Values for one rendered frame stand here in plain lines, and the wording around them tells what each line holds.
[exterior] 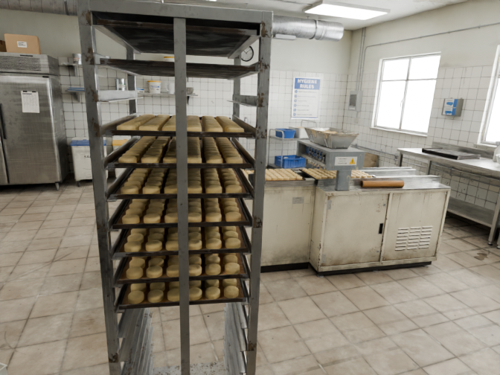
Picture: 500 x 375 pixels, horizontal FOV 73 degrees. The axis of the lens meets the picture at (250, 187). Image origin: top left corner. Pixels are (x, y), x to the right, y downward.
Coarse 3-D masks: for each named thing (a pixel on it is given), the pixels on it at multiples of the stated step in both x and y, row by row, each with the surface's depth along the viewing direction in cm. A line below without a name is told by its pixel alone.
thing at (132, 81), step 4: (128, 52) 141; (128, 56) 141; (132, 56) 141; (128, 76) 143; (132, 76) 143; (128, 80) 144; (132, 80) 144; (128, 84) 144; (132, 84) 144; (128, 88) 144; (132, 88) 145; (132, 100) 146; (136, 100) 148; (132, 104) 146; (136, 104) 148; (132, 108) 147; (136, 108) 148; (132, 112) 147; (132, 136) 150
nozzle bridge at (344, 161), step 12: (300, 144) 342; (312, 144) 315; (336, 156) 281; (348, 156) 284; (360, 156) 286; (312, 168) 354; (336, 168) 284; (348, 168) 287; (360, 168) 289; (336, 180) 289; (348, 180) 290
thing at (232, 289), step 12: (132, 288) 114; (144, 288) 115; (156, 288) 115; (168, 288) 118; (192, 288) 115; (204, 288) 119; (216, 288) 116; (228, 288) 116; (240, 288) 120; (132, 300) 108; (144, 300) 111; (156, 300) 109; (168, 300) 111; (192, 300) 112
